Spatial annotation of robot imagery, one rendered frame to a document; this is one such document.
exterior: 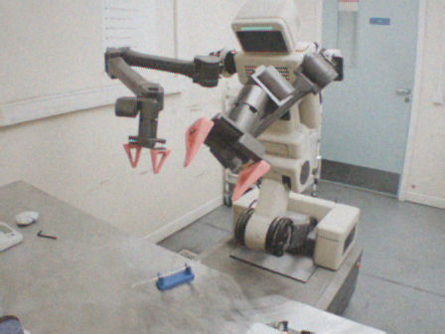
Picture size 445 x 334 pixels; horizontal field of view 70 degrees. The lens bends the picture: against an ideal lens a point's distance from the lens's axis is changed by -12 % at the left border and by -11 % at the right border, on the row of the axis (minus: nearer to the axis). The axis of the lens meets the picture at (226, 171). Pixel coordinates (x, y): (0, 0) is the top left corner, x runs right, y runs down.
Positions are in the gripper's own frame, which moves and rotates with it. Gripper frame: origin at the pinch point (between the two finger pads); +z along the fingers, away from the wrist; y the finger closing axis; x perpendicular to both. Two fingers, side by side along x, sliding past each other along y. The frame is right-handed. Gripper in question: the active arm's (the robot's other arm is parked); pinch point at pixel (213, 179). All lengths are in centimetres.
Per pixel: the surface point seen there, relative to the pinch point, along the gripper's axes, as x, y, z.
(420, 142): -99, -195, -207
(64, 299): -47, 5, 27
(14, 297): -53, 16, 33
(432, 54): -56, -146, -252
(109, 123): -143, 23, -68
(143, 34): -124, 40, -121
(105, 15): -111, 61, -105
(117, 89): -129, 31, -82
